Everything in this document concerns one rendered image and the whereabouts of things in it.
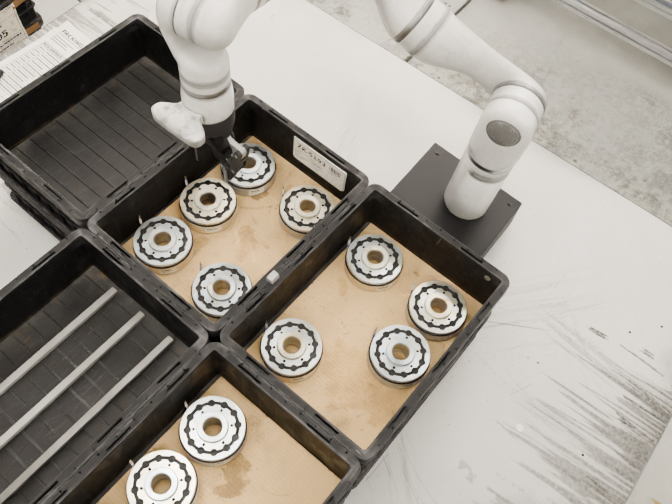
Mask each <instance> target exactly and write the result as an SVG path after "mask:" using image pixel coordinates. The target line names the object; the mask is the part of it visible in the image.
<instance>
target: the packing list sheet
mask: <svg viewBox="0 0 672 504"><path fill-rule="evenodd" d="M90 42H92V41H91V40H90V39H89V38H87V37H86V36H85V35H84V34H82V33H81V32H80V31H79V30H78V29H77V28H75V27H74V26H73V25H72V24H71V23H70V22H69V21H68V20H67V21H66V22H65V23H63V24H62V25H60V26H59V27H57V28H56V27H54V28H53V29H52V30H50V31H49V32H48V33H46V34H45V35H44V36H42V37H41V38H40V39H38V40H36V41H35V42H33V43H31V44H30V45H28V46H26V47H24V48H23V49H21V50H19V51H18V52H16V53H14V54H13V55H11V56H9V57H8V58H6V59H4V60H3V61H1V62H0V69H2V70H3V71H4V74H3V76H2V77H1V78H0V103H1V102H2V101H4V100H5V99H6V98H8V97H9V96H11V95H12V94H14V93H15V92H17V91H18V90H20V89H21V88H23V87H24V86H26V85H27V84H29V83H30V82H32V81H33V80H35V79H36V78H38V77H39V76H41V75H42V74H44V73H45V72H47V71H48V70H50V69H51V68H53V67H54V66H56V65H57V64H59V63H60V62H62V61H63V60H65V59H66V58H68V57H69V56H71V55H72V54H74V53H75V52H77V51H78V50H80V49H81V48H83V47H84V46H86V45H87V44H89V43H90Z"/></svg>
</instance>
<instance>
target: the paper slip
mask: <svg viewBox="0 0 672 504"><path fill-rule="evenodd" d="M24 1H25V0H14V1H13V2H12V3H11V5H9V6H8V7H6V8H5V9H3V10H2V11H0V56H1V55H2V54H4V53H5V52H7V51H8V50H9V49H11V48H12V47H14V46H15V45H17V44H18V43H20V42H21V41H23V40H24V39H26V38H27V37H29V36H28V35H29V34H31V33H32V32H34V31H35V30H37V29H39V28H40V26H39V22H36V23H35V24H33V25H32V26H30V27H29V28H27V29H26V30H25V29H24V27H23V25H22V23H21V21H20V19H19V17H18V14H17V12H16V9H15V8H16V7H18V6H19V5H20V4H21V3H23V2H24Z"/></svg>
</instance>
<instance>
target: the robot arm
mask: <svg viewBox="0 0 672 504"><path fill-rule="evenodd" d="M269 1H271V0H156V18H157V22H158V25H159V28H160V31H161V33H162V35H163V37H164V39H165V41H166V43H167V45H168V47H169V49H170V51H171V53H172V55H173V57H174V58H175V60H176V62H177V63H178V70H179V76H180V83H181V87H180V93H181V100H182V101H181V102H179V103H168V102H158V103H156V104H155V105H153V106H152V108H151V111H152V116H153V119H154V120H155V121H156V122H157V123H158V124H160V125H161V126H162V127H163V128H165V129H166V130H167V131H169V132H170V133H172V134H173V135H174V136H176V137H177V138H178V139H180V140H181V141H183V142H184V143H186V144H187V145H189V146H191V147H193V148H194V153H195V155H196V160H198V161H199V162H200V161H202V160H203V159H204V158H205V157H206V156H207V155H208V148H207V144H208V145H209V146H211V148H212V151H213V153H214V155H215V157H216V158H217V159H219V160H220V162H221V164H222V166H223V167H222V171H223V179H224V180H225V181H226V182H228V181H229V180H231V179H233V178H234V177H235V176H236V175H237V173H238V172H239V171H240V170H241V169H242V168H243V167H244V166H245V165H246V164H247V160H248V155H249V151H250V147H249V146H248V145H247V144H243V145H240V144H239V143H237V142H236V141H235V135H234V133H233V131H232V129H233V125H234V122H235V104H234V91H233V85H232V82H231V72H230V60H229V54H228V51H227V49H226V47H228V46H229V45H230V44H231V43H232V42H233V41H234V39H235V37H236V36H237V34H238V32H239V30H240V28H241V27H242V25H243V24H244V22H245V21H246V20H247V18H248V17H249V16H250V14H252V13H253V12H255V11H256V10H258V9H259V8H261V7H262V6H263V5H265V4H266V3H268V2H269ZM375 2H376V5H377V8H378V12H379V15H380V17H381V20H382V23H383V25H384V27H385V29H386V31H387V33H388V35H389V36H390V37H391V38H392V39H393V40H394V41H395V42H397V44H399V45H400V46H401V47H402V48H403V49H404V50H405V51H407V52H408V53H409V54H410V55H411V56H412V57H414V58H415V59H416V60H418V61H419V62H421V63H423V64H426V65H429V66H433V67H437V68H442V69H447V70H452V71H456V72H460V73H463V74H465V75H467V76H469V77H470V78H472V79H473V80H475V81H476V82H477V83H478V84H480V85H481V86H482V87H483V88H484V89H485V90H486V91H487V92H488V93H489V94H490V95H491V98H490V99H489V101H488V103H487V105H486V107H485V109H484V111H483V112H482V114H481V116H480V118H479V120H478V122H477V124H476V127H475V129H474V131H473V133H472V135H471V137H470V139H469V143H468V145H467V147H466V149H465V151H464V153H463V155H462V157H461V159H460V161H459V164H458V166H457V168H456V170H455V172H454V174H453V176H452V178H451V180H450V182H449V184H448V186H447V188H446V190H445V193H444V201H445V204H446V206H447V208H448V210H449V211H450V212H451V213H452V214H454V215H455V216H457V217H459V218H462V219H467V220H472V219H477V218H479V217H481V216H482V215H483V214H484V213H485V212H486V210H487V209H488V207H489V206H490V204H491V203H492V201H493V199H494V198H495V196H496V194H497V193H498V191H499V190H500V188H501V186H502V185H503V183H504V181H505V180H506V178H507V177H508V175H509V173H510V171H511V170H512V168H513V167H514V165H515V164H516V163H517V162H518V161H519V159H520V158H521V156H522V154H523V153H524V151H525V150H526V148H527V147H528V145H529V143H530V142H531V140H532V138H533V136H534V134H535V132H536V130H537V128H538V126H539V123H540V121H541V119H542V117H543V115H544V113H545V110H546V108H547V96H546V94H545V92H544V90H543V89H542V87H541V86H540V85H539V84H538V83H537V82H536V81H535V80H534V79H532V78H531V77H530V76H529V75H527V74H526V73H525V72H523V71H522V70H521V69H519V68H518V67H517V66H515V65H514V64H512V63H511V62H510V61H508V60H507V59H506V58H504V57H503V56H502V55H500V54H499V53H498V52H496V51H495V50H494V49H492V48H491V47H490V46H489V45H488V44H487V43H485V42H484V41H483V40H482V39H481V38H480V37H478V36H477V35H476V34H475V33H474V32H473V31H472V30H470V29H469V28H468V27H467V26H466V25H465V24H464V23H463V22H461V21H460V20H459V19H458V18H457V17H456V16H455V15H454V14H453V13H452V12H451V11H450V10H449V9H448V8H447V7H446V6H445V5H444V4H443V3H442V2H441V1H440V0H375ZM220 150H221V151H220ZM228 155H230V158H229V159H228V160H226V157H227V156H228Z"/></svg>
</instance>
